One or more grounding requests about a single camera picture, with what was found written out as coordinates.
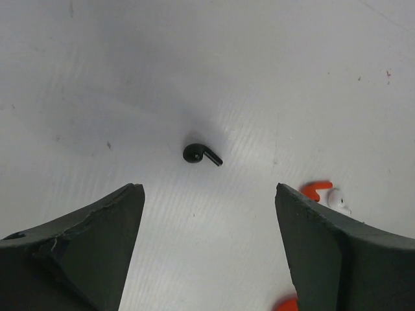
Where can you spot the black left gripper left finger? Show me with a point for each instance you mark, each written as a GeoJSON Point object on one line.
{"type": "Point", "coordinates": [78, 261]}

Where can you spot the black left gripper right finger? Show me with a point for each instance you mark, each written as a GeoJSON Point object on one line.
{"type": "Point", "coordinates": [338, 263]}

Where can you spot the red earbud centre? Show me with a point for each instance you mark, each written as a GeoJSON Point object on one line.
{"type": "Point", "coordinates": [311, 189]}

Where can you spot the white earbud centre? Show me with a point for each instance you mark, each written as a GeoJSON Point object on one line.
{"type": "Point", "coordinates": [336, 202]}

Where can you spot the black earbud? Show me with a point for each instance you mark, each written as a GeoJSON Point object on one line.
{"type": "Point", "coordinates": [194, 153]}

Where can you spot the red round charging case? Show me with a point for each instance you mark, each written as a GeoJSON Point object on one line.
{"type": "Point", "coordinates": [286, 303]}

